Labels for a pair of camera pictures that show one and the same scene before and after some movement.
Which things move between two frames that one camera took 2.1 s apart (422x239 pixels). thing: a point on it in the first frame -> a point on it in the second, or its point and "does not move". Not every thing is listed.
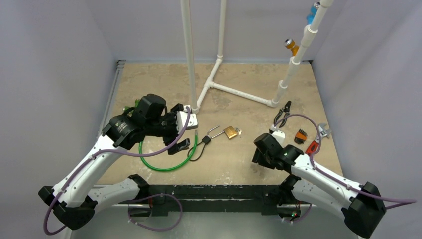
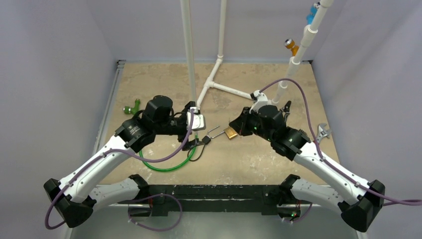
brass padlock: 230,131 does not move
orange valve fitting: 289,44 does not move
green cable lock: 175,167 does not move
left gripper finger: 177,107 -> 190,104
